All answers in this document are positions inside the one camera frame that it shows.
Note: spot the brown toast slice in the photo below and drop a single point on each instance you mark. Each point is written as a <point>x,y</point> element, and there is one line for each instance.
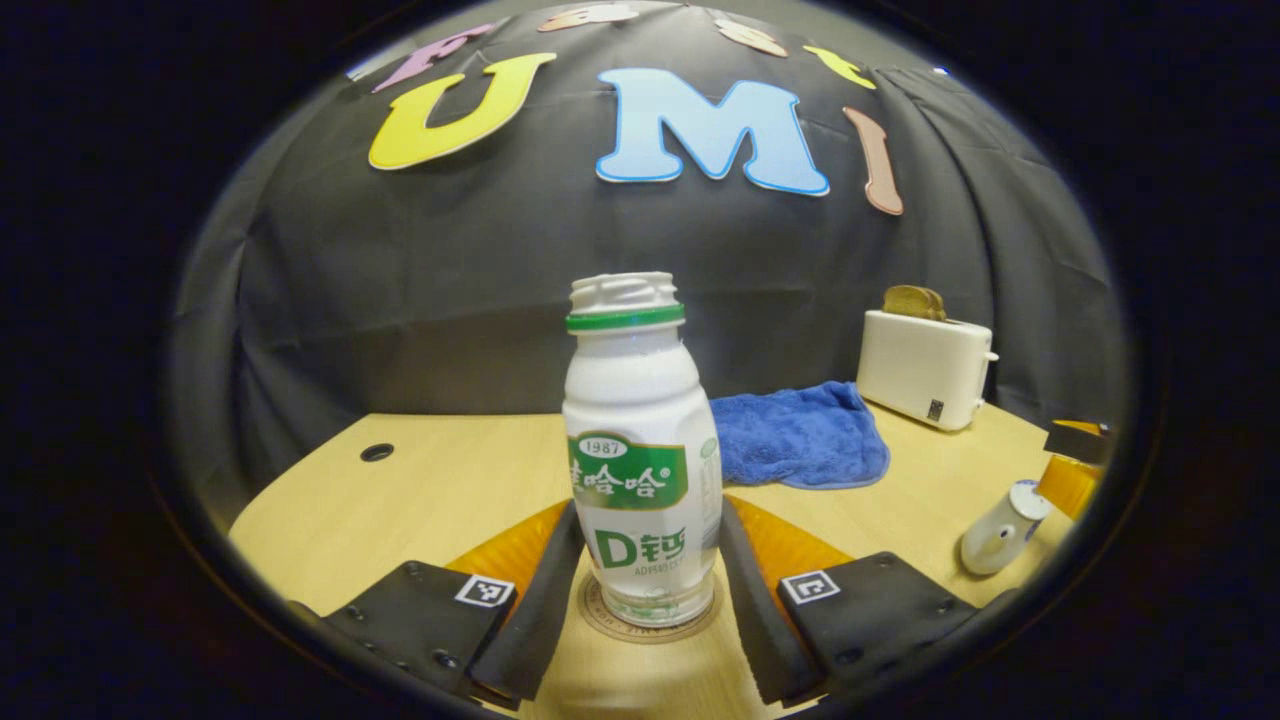
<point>938,308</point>
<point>905,302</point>

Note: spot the round brown coaster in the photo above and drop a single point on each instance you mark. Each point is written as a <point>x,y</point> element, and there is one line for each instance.
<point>600,622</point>

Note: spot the black backdrop cloth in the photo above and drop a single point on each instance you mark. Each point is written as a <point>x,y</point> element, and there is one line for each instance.
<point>400,280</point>

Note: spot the blue towel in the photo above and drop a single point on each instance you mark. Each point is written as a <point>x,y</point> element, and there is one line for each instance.
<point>800,435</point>

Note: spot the white green-label water bottle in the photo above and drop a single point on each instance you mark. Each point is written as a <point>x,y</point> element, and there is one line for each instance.
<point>640,400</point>

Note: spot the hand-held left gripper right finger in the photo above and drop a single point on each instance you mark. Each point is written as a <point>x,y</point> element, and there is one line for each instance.
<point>750,620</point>

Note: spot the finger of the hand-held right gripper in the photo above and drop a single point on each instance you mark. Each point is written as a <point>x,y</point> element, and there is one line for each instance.
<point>1080,442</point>
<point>1070,485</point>

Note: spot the white toaster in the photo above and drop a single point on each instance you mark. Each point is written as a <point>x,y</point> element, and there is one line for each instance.
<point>920,370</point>

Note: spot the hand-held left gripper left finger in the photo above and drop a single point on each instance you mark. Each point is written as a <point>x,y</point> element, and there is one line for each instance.
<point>545,620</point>

